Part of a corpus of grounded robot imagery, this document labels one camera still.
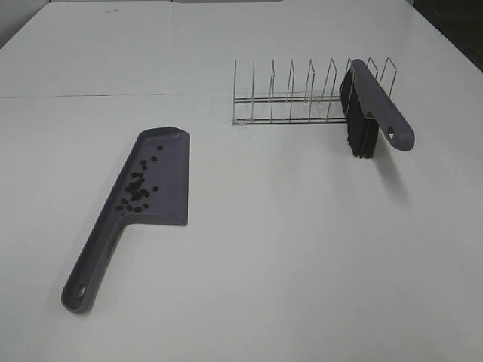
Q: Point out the grey plastic dustpan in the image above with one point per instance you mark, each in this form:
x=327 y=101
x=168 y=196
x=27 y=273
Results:
x=170 y=208

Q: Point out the pile of coffee beans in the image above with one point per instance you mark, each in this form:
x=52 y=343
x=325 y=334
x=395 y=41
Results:
x=141 y=180

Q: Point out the grey hand brush black bristles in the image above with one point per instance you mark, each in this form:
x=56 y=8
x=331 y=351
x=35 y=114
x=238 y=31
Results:
x=368 y=110

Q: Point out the metal wire dish rack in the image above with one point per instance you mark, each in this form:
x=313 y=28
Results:
x=315 y=101

